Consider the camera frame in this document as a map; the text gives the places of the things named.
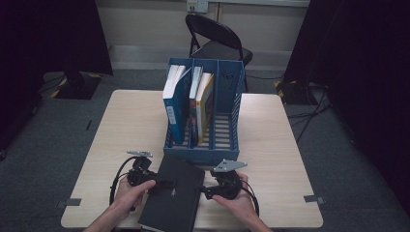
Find hand-held gripper cable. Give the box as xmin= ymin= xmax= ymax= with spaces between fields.
xmin=108 ymin=155 xmax=140 ymax=208
xmin=240 ymin=179 xmax=261 ymax=218

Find red and blue illustrated book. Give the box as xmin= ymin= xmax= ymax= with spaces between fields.
xmin=188 ymin=66 xmax=205 ymax=147

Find blue plastic file rack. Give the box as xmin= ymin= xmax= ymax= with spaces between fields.
xmin=162 ymin=57 xmax=246 ymax=165

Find black curtain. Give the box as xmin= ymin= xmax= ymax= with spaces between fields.
xmin=0 ymin=0 xmax=114 ymax=159
xmin=282 ymin=0 xmax=410 ymax=216

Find yellow book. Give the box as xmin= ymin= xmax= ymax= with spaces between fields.
xmin=194 ymin=72 xmax=216 ymax=145

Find grey tape strip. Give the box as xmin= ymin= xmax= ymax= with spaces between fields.
xmin=303 ymin=194 xmax=327 ymax=205
xmin=55 ymin=197 xmax=82 ymax=209

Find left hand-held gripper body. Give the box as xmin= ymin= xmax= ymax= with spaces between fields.
xmin=126 ymin=150 xmax=160 ymax=189

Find black floor cables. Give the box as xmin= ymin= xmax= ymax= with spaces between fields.
xmin=286 ymin=85 xmax=334 ymax=145

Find right hand-held gripper cable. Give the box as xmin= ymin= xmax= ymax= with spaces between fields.
xmin=240 ymin=179 xmax=261 ymax=218

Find person's right hand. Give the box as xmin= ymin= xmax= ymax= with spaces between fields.
xmin=211 ymin=172 xmax=256 ymax=224

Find white wall socket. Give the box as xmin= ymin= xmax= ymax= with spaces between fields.
xmin=186 ymin=0 xmax=210 ymax=14

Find person's left hand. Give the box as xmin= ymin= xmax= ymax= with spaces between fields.
xmin=114 ymin=176 xmax=157 ymax=215

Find black stand base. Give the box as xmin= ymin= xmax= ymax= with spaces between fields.
xmin=49 ymin=71 xmax=103 ymax=101
xmin=274 ymin=79 xmax=319 ymax=105

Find black folding chair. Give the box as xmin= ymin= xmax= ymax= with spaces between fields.
xmin=185 ymin=13 xmax=254 ymax=93

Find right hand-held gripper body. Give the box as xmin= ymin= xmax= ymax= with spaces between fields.
xmin=210 ymin=159 xmax=249 ymax=201

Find left hand-held gripper cable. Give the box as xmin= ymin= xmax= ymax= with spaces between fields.
xmin=108 ymin=155 xmax=140 ymax=208

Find black book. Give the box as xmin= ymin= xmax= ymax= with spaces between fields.
xmin=137 ymin=154 xmax=207 ymax=232

